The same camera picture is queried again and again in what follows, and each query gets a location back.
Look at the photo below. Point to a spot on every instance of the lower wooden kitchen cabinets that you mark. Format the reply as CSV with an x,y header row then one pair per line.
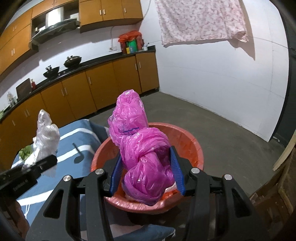
x,y
76,95

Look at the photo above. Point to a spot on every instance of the upper wooden kitchen cabinets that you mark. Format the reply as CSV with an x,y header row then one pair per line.
x,y
94,14

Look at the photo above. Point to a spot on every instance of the blue white striped mat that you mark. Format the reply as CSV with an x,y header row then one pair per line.
x,y
77,146

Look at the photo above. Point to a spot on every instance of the magenta plastic bag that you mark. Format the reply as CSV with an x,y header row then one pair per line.
x,y
144,150

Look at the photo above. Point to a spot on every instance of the dark cutting board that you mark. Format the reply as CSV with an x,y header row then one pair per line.
x,y
24,89

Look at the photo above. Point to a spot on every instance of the wooden kitchen cabinets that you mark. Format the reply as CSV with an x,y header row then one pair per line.
x,y
94,14
76,95

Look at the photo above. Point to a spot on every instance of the small red bottle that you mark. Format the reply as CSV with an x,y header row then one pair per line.
x,y
33,85

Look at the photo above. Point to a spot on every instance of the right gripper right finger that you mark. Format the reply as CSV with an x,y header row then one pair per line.
x,y
235,216

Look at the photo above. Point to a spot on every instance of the wooden furniture piece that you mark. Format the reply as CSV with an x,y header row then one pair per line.
x,y
275,200

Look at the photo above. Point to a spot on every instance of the clear plastic bag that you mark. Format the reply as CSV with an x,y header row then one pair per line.
x,y
46,141

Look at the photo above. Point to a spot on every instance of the pink floral hanging cloth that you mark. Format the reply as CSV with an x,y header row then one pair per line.
x,y
200,21

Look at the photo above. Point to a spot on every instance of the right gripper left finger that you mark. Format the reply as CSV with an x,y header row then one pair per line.
x,y
59,217

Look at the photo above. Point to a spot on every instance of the olive green plastic bag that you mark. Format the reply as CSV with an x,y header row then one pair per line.
x,y
25,152

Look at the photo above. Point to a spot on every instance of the black wok left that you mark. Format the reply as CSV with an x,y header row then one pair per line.
x,y
51,72

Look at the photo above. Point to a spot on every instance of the person's left hand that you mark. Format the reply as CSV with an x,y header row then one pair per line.
x,y
19,219

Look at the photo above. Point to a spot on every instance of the black wok with lid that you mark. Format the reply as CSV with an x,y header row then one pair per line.
x,y
72,61

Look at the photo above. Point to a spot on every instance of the range hood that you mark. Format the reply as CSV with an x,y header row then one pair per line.
x,y
50,19

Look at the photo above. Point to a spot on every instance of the orange covered jar rack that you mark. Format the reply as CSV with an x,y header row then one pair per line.
x,y
131,42

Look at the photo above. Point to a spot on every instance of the red plastic basket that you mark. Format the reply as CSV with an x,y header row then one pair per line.
x,y
187,147

